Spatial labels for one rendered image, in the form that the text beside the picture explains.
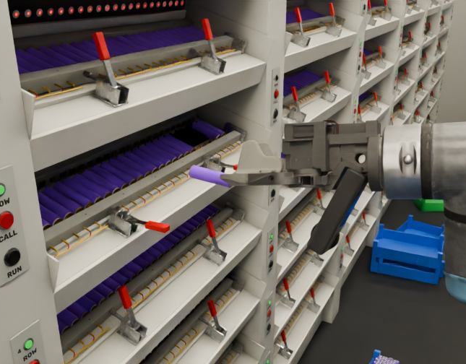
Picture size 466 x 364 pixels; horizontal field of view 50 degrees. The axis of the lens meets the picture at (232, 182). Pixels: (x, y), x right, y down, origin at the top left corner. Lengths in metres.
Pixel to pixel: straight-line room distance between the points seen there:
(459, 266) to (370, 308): 1.62
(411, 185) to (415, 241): 2.02
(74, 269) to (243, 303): 0.63
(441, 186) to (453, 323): 1.69
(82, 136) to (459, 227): 0.45
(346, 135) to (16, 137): 0.38
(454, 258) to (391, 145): 0.15
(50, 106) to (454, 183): 0.47
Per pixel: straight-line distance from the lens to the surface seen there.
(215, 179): 0.70
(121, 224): 0.74
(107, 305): 0.86
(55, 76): 0.68
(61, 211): 0.74
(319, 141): 0.63
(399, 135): 0.61
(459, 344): 2.17
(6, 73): 0.55
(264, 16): 1.05
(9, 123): 0.55
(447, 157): 0.60
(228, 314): 1.20
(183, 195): 0.86
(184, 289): 0.95
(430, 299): 2.39
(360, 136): 0.63
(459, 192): 0.61
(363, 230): 2.48
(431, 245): 2.62
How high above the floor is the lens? 1.28
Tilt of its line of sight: 22 degrees down
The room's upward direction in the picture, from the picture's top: straight up
